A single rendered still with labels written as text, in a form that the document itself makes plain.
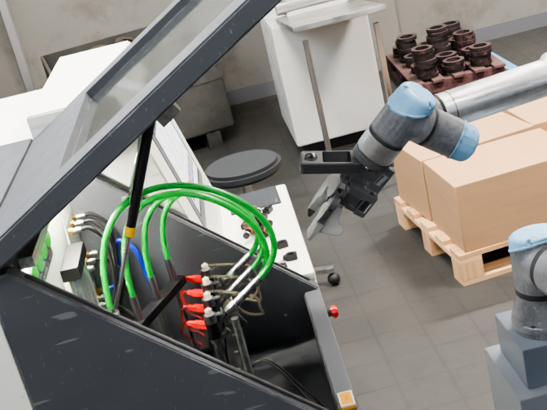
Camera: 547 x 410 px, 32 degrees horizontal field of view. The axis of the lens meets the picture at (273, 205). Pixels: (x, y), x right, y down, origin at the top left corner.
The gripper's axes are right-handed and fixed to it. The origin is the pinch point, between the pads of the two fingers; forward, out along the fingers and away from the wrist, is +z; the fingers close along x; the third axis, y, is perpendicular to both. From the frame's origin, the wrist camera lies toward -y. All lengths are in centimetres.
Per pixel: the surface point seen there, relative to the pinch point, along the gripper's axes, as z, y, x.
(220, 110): 236, 56, 447
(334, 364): 28.9, 24.0, -1.5
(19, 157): 34, -55, 24
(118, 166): 35, -33, 40
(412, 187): 109, 119, 239
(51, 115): 31, -53, 41
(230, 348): 44.5, 5.9, 6.7
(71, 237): 46, -36, 21
